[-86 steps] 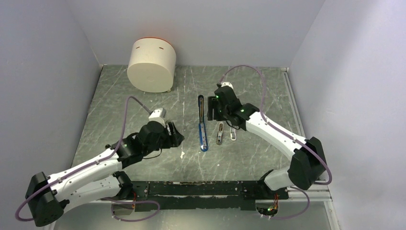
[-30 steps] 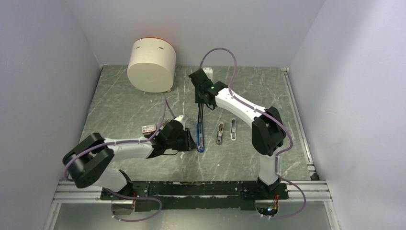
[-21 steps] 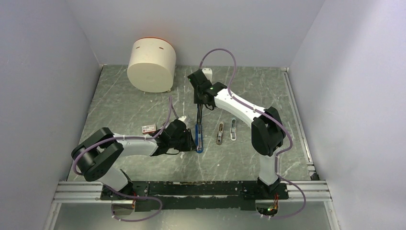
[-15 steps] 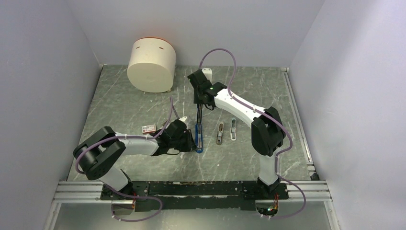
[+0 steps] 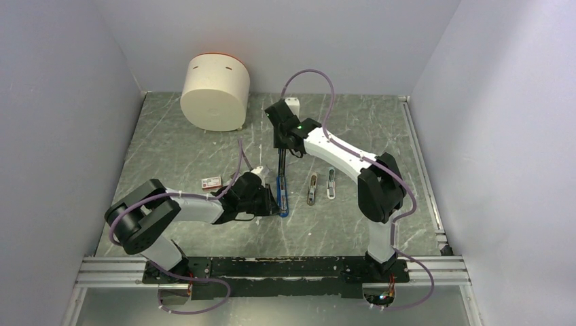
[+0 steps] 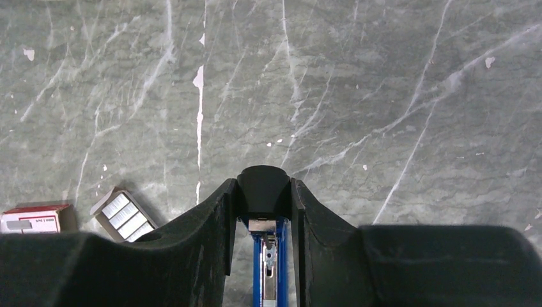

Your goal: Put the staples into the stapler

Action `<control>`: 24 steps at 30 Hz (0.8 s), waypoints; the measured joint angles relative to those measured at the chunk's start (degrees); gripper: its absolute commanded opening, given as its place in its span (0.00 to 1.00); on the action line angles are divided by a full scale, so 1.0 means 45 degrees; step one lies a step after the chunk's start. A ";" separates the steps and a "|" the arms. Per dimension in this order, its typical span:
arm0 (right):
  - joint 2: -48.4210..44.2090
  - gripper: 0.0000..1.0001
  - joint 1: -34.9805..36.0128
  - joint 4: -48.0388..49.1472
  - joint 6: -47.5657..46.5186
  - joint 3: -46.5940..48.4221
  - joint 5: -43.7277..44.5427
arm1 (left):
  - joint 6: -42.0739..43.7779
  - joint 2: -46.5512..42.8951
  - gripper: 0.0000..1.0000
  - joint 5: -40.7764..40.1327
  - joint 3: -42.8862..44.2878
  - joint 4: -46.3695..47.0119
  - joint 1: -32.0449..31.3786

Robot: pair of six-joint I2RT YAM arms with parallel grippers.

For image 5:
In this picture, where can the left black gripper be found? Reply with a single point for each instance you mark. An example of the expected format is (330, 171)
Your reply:
(267, 195)

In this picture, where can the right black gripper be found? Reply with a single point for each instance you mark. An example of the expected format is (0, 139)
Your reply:
(277, 143)

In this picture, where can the beige small stapler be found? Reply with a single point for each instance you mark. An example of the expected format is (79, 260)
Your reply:
(312, 187)

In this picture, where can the red white staple box sleeve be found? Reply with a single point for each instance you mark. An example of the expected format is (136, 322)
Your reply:
(211, 183)

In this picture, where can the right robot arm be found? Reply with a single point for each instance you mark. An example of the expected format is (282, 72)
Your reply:
(380, 191)

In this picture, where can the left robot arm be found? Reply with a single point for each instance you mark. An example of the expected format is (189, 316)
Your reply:
(138, 221)

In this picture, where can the white cylindrical container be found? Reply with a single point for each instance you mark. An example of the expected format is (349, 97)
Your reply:
(215, 92)

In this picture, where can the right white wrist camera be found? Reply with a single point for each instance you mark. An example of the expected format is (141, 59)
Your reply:
(294, 105)

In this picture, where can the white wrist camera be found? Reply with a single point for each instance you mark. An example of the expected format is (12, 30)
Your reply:
(294, 105)
(263, 172)

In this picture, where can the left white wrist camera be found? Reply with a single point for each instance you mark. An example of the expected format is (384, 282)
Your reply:
(263, 172)

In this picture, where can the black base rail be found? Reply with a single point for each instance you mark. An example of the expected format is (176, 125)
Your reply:
(344, 276)

